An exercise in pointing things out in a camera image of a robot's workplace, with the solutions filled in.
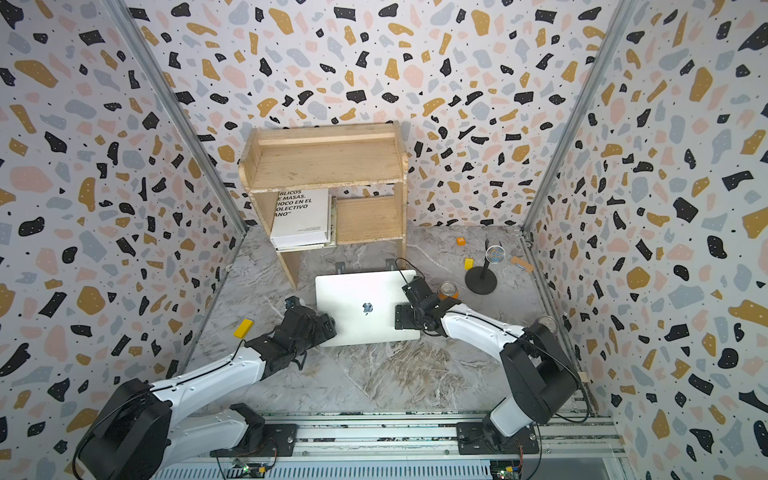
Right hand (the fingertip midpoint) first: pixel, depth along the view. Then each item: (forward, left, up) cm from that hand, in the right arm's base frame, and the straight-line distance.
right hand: (407, 317), depth 90 cm
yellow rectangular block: (-3, +51, -4) cm, 51 cm away
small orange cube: (+37, -20, -5) cm, 42 cm away
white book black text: (+20, +31, +21) cm, 43 cm away
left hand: (-4, +23, +1) cm, 24 cm away
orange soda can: (+7, -12, +5) cm, 15 cm away
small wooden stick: (+30, -44, -10) cm, 54 cm away
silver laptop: (+1, +13, +4) cm, 14 cm away
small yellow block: (+26, -22, -5) cm, 35 cm away
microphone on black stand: (+17, -26, -4) cm, 31 cm away
